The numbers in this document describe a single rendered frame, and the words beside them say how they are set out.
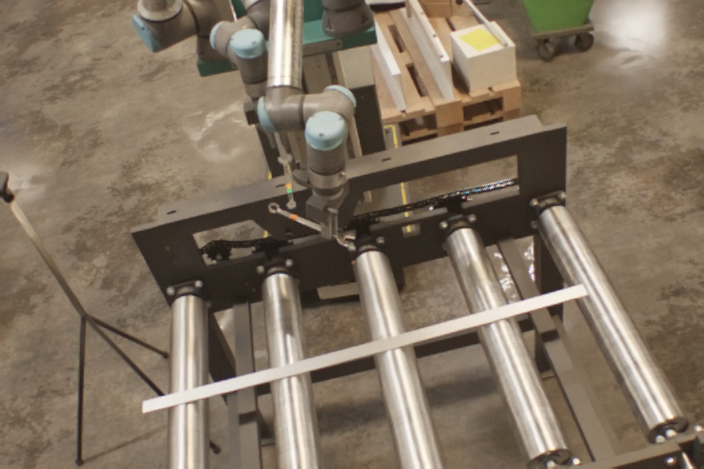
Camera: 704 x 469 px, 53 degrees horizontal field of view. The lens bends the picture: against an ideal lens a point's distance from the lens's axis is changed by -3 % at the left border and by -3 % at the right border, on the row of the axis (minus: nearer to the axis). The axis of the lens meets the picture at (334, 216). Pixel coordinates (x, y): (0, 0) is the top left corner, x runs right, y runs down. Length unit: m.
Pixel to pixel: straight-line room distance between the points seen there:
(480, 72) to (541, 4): 0.77
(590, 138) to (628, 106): 0.36
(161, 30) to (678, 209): 2.47
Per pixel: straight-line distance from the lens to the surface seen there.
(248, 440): 2.08
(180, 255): 2.28
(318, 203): 1.77
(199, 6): 2.60
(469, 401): 2.96
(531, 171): 2.29
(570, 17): 4.67
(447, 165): 2.17
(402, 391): 1.90
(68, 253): 4.27
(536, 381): 1.91
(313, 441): 1.90
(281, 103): 1.80
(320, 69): 2.97
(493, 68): 3.98
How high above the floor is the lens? 2.48
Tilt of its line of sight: 41 degrees down
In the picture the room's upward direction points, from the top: 15 degrees counter-clockwise
